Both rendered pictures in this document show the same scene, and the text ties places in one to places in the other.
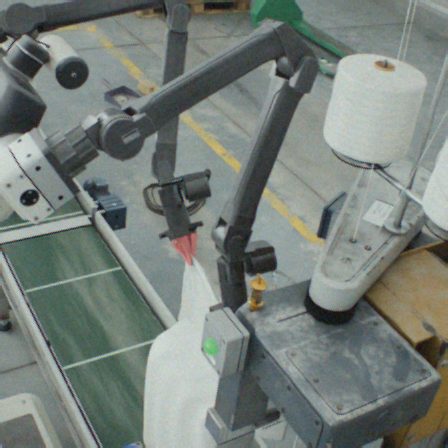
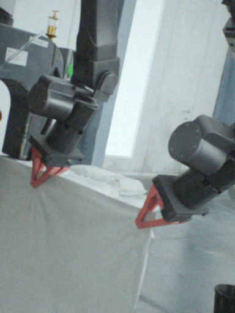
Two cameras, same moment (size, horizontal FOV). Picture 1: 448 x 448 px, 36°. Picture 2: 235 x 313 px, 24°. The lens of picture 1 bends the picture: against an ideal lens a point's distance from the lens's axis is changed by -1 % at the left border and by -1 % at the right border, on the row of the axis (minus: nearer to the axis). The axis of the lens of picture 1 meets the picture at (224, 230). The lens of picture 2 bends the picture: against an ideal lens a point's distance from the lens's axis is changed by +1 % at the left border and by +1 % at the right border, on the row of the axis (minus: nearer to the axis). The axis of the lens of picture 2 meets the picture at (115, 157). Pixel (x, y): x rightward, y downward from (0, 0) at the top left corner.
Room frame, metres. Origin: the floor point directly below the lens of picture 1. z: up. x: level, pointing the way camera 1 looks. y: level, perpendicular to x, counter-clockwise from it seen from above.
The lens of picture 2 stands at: (2.18, -0.22, 1.24)
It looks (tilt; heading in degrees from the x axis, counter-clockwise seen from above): 6 degrees down; 164
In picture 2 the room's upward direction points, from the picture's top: 12 degrees clockwise
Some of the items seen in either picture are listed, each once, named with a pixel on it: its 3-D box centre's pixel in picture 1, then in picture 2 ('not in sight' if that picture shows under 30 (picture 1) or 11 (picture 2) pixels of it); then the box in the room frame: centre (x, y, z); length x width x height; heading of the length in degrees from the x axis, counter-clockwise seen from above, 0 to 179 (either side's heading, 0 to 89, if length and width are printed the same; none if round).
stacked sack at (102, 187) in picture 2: not in sight; (73, 186); (-1.82, 0.62, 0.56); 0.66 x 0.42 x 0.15; 125
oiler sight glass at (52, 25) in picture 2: (257, 292); (52, 27); (0.90, -0.07, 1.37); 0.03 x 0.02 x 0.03; 35
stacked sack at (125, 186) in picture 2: not in sight; (104, 180); (-2.37, 0.99, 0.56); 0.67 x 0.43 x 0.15; 35
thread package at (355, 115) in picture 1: (373, 107); not in sight; (1.19, -0.24, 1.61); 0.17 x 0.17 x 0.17
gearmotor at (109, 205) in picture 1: (100, 200); not in sight; (2.61, 0.59, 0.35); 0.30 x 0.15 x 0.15; 35
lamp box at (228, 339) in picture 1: (224, 342); (61, 68); (0.86, -0.03, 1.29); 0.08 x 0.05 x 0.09; 35
